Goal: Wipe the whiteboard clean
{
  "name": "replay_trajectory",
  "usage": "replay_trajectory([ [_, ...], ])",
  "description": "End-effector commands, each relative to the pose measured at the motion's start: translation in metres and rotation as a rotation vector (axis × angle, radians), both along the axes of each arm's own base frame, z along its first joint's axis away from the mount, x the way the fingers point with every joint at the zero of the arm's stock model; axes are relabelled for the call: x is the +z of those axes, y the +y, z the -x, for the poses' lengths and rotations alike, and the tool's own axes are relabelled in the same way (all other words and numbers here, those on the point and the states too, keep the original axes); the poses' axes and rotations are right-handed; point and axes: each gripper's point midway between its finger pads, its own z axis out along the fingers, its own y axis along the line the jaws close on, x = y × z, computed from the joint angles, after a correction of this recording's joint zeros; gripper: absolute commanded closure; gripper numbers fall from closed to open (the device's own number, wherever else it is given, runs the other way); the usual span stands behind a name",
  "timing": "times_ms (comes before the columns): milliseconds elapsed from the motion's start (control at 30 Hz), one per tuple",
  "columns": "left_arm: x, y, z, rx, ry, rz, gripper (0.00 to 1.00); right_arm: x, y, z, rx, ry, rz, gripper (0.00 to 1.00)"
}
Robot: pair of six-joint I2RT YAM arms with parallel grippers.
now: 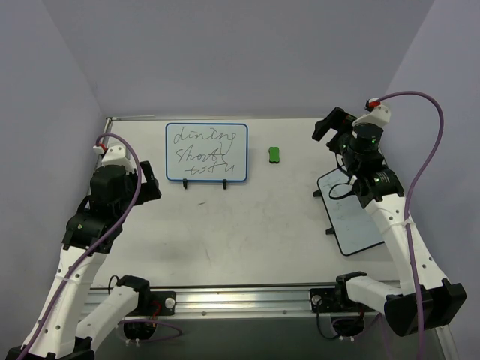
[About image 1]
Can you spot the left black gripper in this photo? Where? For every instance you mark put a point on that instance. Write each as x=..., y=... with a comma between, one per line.
x=148, y=184

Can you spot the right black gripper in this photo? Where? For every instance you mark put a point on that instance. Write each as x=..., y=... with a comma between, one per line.
x=330, y=125

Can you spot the blue framed whiteboard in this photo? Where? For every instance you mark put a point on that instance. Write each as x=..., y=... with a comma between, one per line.
x=206, y=152

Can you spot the green whiteboard eraser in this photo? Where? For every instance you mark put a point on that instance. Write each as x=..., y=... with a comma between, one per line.
x=274, y=155

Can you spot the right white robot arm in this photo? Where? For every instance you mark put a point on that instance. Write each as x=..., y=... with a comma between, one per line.
x=426, y=298

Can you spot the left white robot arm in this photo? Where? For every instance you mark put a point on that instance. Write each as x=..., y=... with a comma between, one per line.
x=59, y=332

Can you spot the black framed whiteboard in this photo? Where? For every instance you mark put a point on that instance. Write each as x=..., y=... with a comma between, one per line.
x=351, y=226

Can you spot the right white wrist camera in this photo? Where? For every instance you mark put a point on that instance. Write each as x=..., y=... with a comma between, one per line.
x=377, y=114

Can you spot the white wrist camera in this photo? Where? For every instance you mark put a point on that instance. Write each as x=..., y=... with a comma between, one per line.
x=114, y=155
x=377, y=114

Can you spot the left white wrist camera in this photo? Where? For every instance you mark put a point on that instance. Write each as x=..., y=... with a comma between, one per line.
x=114, y=155

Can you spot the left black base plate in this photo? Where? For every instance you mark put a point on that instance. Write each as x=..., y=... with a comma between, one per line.
x=162, y=303

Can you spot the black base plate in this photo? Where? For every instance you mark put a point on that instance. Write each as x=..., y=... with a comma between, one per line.
x=162, y=303
x=325, y=300

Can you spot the aluminium mounting rail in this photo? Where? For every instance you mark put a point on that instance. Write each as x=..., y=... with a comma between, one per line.
x=226, y=302

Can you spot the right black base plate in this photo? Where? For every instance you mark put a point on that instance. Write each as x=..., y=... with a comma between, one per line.
x=325, y=300

